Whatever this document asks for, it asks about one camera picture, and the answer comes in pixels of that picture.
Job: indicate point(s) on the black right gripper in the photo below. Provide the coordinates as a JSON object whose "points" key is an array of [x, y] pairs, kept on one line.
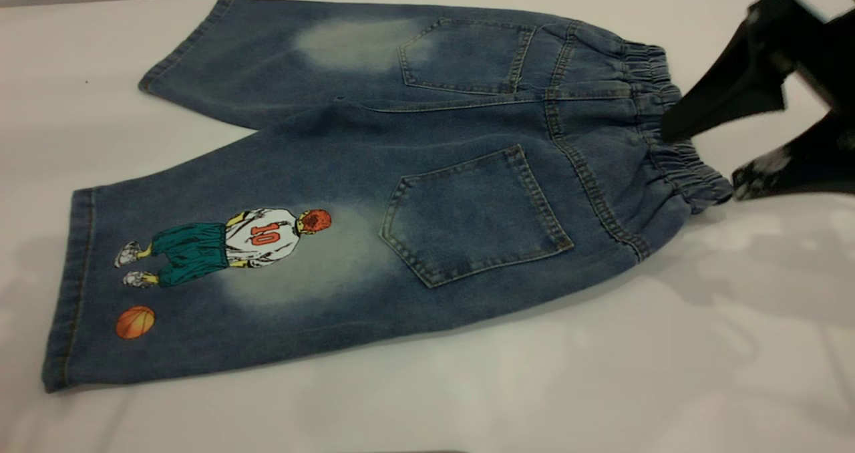
{"points": [[821, 59]]}

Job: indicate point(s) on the blue denim jeans basketball print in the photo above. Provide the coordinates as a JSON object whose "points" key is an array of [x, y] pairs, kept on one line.
{"points": [[401, 172]]}

